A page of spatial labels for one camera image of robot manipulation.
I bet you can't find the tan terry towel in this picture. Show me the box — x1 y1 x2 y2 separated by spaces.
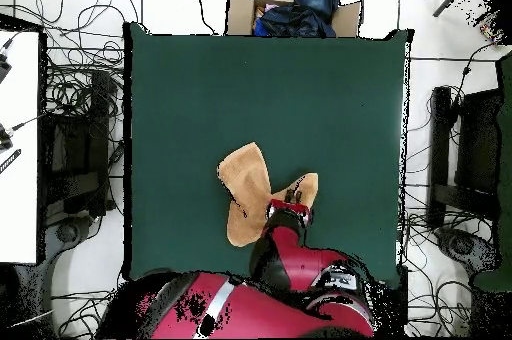
216 141 320 248

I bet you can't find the dark green table cloth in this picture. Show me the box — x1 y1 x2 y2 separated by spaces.
122 21 413 283

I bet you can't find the black floor box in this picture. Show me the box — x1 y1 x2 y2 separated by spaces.
385 265 409 325

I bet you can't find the grey wheeled base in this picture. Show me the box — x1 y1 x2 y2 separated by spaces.
43 215 101 269
435 227 501 277

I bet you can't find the navy blue garment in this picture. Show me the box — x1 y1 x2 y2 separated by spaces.
252 2 337 38

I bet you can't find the cardboard box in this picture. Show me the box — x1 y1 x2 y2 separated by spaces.
225 0 363 38

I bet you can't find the green covered side table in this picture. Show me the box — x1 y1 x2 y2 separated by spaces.
471 51 512 293

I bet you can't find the white side table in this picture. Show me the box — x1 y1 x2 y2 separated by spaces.
0 29 41 264

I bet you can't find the black slotted strip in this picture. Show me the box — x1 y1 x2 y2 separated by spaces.
0 148 22 175

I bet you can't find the black floor cable tangle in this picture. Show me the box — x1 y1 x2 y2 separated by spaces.
399 211 473 337
35 0 139 117

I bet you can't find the black frame stand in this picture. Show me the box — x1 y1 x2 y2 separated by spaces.
39 71 117 221
427 85 501 229

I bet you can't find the black camera device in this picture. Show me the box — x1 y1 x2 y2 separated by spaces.
0 49 13 85
0 122 15 152

